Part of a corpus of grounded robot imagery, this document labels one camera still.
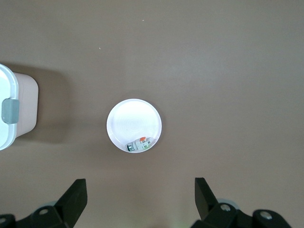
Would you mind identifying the grey box latch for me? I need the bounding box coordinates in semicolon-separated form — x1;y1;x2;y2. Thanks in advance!
1;99;20;125

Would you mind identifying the pink round plate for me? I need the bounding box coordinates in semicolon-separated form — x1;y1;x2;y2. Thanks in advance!
106;98;163;154

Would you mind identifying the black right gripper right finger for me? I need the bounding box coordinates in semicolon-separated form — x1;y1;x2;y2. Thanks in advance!
191;177;292;228

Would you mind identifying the white switch with green button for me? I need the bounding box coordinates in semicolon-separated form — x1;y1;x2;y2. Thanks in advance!
125;136;153;152

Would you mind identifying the white lidded storage box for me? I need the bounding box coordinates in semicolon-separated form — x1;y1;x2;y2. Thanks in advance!
0;63;39;152

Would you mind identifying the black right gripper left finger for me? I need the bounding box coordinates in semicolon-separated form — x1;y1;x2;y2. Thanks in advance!
0;178;88;228

